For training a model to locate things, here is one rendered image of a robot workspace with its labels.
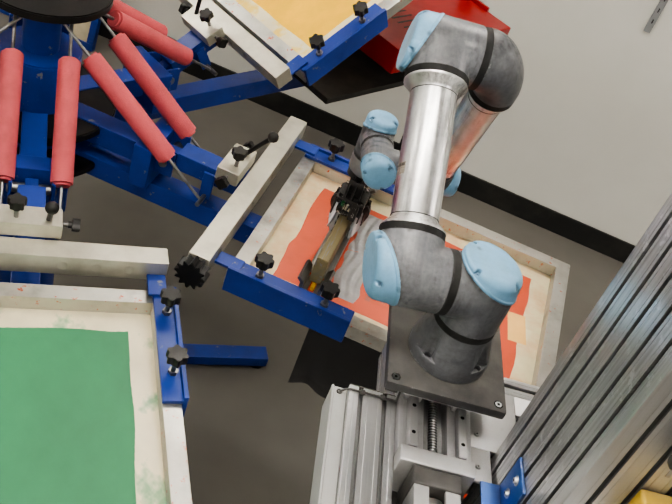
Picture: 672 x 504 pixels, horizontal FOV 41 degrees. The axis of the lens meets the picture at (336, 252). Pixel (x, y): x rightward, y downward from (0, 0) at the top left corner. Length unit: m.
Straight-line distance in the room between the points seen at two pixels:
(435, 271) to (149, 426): 0.64
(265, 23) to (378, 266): 1.39
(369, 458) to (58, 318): 0.73
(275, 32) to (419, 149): 1.22
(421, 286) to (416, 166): 0.21
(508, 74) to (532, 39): 2.41
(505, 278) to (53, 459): 0.85
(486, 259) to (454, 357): 0.19
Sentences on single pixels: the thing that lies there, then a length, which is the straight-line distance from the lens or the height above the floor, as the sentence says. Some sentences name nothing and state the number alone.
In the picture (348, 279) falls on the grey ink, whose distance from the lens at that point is 2.19.
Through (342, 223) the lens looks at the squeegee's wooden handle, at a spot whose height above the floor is 1.06.
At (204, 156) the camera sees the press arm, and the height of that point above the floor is 1.04.
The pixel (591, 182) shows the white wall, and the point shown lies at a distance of 4.37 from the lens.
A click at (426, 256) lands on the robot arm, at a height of 1.48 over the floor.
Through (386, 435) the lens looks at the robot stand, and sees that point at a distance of 1.60.
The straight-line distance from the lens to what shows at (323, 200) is 2.41.
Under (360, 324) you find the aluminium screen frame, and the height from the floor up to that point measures 0.99.
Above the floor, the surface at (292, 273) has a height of 0.95.
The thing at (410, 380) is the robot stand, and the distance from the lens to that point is 1.59.
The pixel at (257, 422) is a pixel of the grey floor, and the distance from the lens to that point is 3.07.
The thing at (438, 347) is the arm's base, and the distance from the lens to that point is 1.59.
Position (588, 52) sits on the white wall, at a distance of 4.09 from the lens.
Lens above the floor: 2.37
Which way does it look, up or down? 39 degrees down
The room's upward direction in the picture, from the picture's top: 22 degrees clockwise
